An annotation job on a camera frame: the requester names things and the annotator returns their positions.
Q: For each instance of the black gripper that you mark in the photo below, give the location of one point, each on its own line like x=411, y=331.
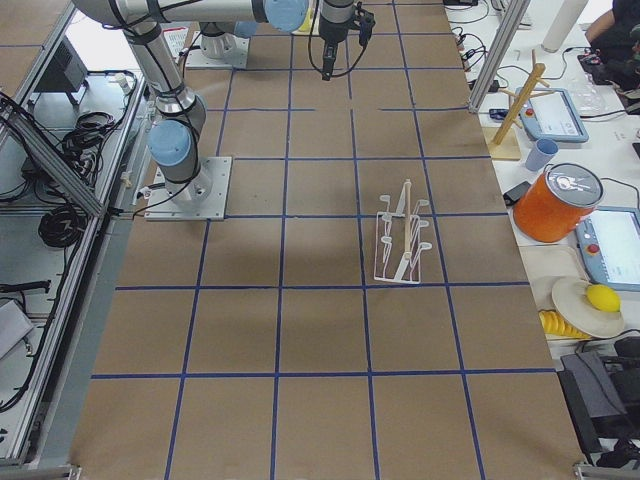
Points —
x=332, y=25

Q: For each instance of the blue cup on side table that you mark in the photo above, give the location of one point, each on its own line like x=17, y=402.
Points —
x=541, y=153

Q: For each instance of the wooden mug tree stand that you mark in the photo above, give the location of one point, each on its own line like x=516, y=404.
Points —
x=502, y=142

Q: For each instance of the far blue teach pendant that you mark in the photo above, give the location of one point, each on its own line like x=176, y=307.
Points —
x=549, y=113

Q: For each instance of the blue teach pendant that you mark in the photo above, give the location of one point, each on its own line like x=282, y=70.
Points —
x=608, y=241
x=549, y=113

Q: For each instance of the black phone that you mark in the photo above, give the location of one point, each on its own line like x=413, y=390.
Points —
x=514, y=194

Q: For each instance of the orange round container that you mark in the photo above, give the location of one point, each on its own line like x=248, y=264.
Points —
x=557, y=202

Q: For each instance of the person at desk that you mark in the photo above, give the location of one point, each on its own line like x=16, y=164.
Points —
x=614, y=39

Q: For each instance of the beige side tray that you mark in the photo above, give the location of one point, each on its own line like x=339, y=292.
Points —
x=544, y=265

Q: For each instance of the near blue teach pendant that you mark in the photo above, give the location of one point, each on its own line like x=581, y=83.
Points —
x=608, y=241

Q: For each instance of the beige round plate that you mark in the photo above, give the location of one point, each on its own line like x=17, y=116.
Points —
x=569, y=298

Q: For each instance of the yellow lemon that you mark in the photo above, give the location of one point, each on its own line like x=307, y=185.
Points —
x=603, y=298

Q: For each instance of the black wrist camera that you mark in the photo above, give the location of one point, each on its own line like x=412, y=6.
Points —
x=364, y=21

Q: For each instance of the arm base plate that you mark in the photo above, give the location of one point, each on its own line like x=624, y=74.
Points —
x=195, y=59
x=204, y=198

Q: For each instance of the aluminium frame post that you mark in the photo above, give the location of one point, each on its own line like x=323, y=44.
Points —
x=498, y=48

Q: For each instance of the white wire cup rack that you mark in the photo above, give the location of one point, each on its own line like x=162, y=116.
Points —
x=399, y=246

